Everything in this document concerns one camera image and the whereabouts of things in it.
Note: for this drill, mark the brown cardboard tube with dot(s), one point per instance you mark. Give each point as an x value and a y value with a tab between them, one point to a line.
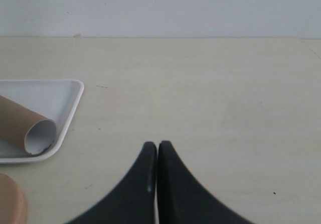
25	129

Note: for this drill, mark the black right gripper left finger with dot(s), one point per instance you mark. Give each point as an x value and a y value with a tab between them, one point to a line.
132	199

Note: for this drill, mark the white rectangular plastic tray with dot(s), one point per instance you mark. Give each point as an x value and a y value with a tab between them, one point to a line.
56	99

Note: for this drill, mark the wooden paper towel holder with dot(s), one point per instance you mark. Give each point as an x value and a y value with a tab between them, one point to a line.
13	203

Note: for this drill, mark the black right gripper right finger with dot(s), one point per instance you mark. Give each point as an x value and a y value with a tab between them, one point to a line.
180	196

